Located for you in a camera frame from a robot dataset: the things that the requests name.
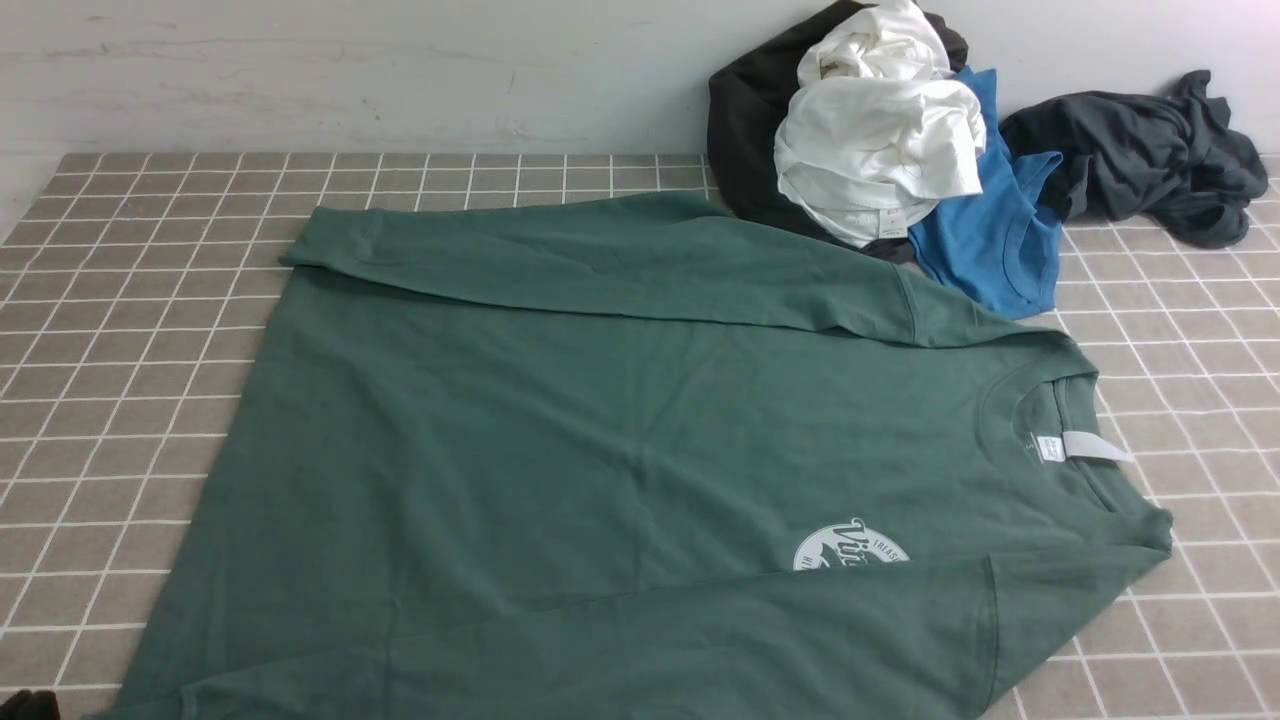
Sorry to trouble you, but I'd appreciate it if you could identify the green long-sleeve shirt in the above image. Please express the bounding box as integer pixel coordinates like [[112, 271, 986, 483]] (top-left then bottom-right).
[[108, 192, 1172, 719]]

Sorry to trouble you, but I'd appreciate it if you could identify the dark grey crumpled garment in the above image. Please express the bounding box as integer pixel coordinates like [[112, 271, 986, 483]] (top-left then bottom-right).
[[1000, 70, 1268, 250]]

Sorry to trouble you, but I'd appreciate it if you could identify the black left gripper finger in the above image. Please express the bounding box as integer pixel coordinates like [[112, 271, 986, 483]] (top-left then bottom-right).
[[0, 691, 61, 720]]

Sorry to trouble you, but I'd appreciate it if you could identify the blue t-shirt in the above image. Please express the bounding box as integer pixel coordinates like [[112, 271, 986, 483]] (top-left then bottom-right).
[[909, 67, 1062, 320]]

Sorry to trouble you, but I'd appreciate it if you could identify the white crumpled shirt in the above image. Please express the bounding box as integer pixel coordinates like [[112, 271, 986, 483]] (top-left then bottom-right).
[[774, 1, 987, 247]]

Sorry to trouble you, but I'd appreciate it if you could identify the grey checkered tablecloth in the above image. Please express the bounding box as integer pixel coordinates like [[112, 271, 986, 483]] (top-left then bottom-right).
[[1, 152, 1279, 719]]

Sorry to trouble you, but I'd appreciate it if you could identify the black garment under pile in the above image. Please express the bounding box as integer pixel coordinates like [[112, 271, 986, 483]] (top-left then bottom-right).
[[707, 1, 968, 264]]

